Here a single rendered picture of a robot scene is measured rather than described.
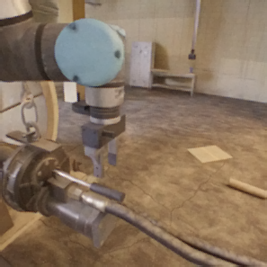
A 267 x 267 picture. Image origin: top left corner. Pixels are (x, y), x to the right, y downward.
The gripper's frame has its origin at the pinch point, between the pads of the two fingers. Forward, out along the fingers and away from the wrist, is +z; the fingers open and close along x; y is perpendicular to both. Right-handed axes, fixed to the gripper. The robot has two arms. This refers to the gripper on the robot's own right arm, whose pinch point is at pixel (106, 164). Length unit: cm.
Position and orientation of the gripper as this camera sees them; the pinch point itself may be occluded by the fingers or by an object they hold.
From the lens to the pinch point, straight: 51.8
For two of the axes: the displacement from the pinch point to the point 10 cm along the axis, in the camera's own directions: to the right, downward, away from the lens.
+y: 9.0, 2.1, -3.8
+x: 4.3, -3.4, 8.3
